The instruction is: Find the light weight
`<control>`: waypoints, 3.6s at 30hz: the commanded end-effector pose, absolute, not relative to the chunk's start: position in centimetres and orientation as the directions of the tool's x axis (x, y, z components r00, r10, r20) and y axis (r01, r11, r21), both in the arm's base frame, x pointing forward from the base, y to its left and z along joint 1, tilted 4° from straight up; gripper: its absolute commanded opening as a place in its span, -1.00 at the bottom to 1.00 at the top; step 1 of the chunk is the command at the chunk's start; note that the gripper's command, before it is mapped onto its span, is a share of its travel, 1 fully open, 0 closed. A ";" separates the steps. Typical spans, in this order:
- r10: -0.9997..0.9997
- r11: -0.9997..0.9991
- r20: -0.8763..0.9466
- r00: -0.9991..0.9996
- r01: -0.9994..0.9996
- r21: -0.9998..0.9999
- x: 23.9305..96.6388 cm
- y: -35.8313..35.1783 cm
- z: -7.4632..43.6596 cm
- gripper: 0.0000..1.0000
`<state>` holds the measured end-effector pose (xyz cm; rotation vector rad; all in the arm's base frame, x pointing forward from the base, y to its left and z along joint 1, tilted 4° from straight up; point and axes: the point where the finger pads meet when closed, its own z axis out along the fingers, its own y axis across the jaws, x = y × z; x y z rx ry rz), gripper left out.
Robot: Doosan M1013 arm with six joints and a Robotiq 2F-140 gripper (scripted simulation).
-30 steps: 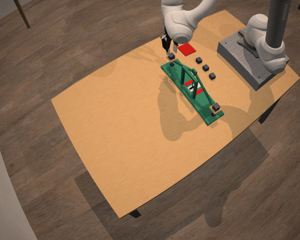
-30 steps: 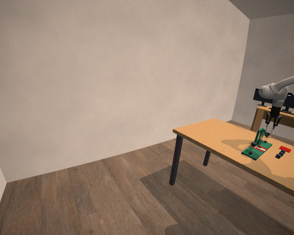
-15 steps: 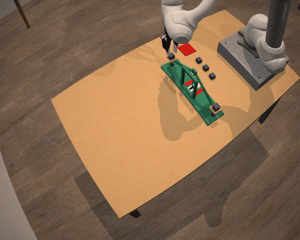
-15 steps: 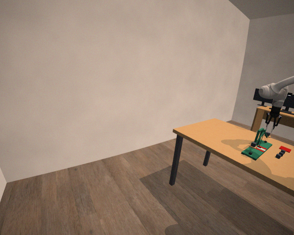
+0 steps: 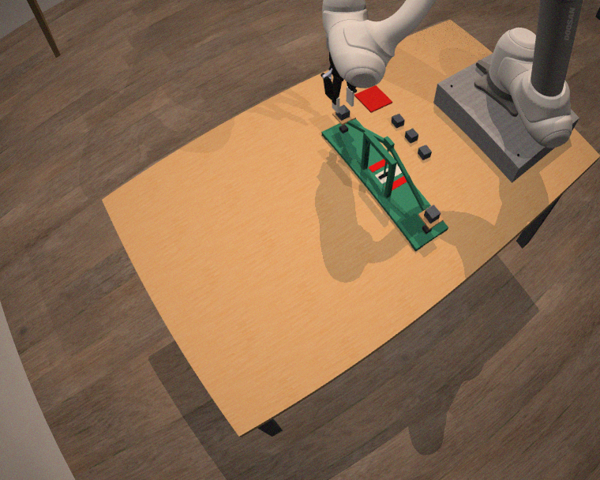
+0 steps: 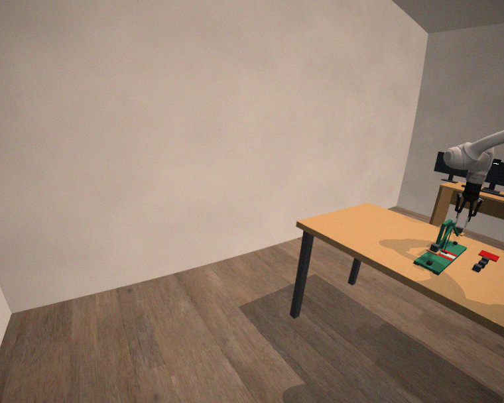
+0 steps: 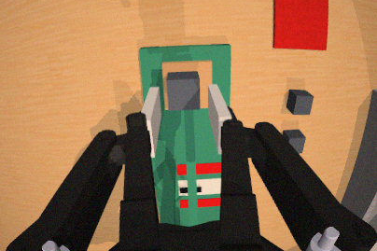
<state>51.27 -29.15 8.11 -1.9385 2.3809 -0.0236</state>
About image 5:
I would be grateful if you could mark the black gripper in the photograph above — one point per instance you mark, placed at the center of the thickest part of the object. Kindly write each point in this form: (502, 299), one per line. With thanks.
(333, 93)

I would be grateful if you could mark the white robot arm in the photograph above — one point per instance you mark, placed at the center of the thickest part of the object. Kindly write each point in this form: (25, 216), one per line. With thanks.
(361, 49)

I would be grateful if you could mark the red flat square plate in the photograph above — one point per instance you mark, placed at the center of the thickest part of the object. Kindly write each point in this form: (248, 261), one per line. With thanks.
(373, 98)

